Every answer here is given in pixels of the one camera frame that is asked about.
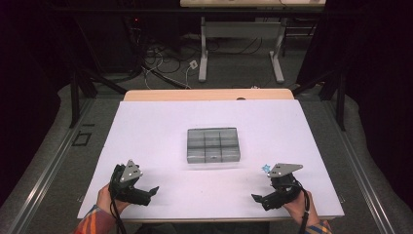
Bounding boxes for dark equipment with red light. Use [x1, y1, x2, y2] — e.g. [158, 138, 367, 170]
[74, 13, 147, 74]

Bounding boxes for person's dark trousers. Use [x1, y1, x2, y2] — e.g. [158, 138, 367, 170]
[135, 221, 271, 234]

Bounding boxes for black curtain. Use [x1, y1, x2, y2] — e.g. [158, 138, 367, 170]
[0, 0, 79, 206]
[296, 0, 413, 209]

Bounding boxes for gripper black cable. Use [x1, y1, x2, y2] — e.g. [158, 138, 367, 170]
[293, 180, 312, 234]
[109, 194, 129, 234]

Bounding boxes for person's left hand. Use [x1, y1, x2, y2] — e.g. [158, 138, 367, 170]
[96, 183, 131, 215]

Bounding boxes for black metal stand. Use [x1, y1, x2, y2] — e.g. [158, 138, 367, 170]
[68, 66, 129, 130]
[291, 68, 347, 132]

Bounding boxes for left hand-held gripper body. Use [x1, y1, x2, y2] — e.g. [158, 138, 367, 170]
[108, 159, 152, 207]

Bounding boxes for white desk with metal legs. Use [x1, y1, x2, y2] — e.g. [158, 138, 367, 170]
[179, 0, 326, 84]

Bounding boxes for aluminium floor rail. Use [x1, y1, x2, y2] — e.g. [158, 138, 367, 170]
[6, 97, 95, 234]
[324, 100, 397, 234]

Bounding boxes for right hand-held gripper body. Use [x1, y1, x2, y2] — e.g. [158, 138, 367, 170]
[262, 163, 304, 212]

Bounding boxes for white floor cable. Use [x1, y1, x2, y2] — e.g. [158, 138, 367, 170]
[141, 58, 193, 91]

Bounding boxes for black floor cable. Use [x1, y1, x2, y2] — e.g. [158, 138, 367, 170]
[207, 36, 264, 57]

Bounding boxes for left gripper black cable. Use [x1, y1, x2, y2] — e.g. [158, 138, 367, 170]
[109, 194, 129, 234]

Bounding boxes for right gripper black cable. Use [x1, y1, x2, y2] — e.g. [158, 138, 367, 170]
[293, 180, 312, 234]

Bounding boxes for white table mat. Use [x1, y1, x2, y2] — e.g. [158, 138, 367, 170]
[77, 98, 345, 220]

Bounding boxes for clear plastic compartment box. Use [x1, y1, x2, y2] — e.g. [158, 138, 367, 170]
[186, 127, 242, 164]

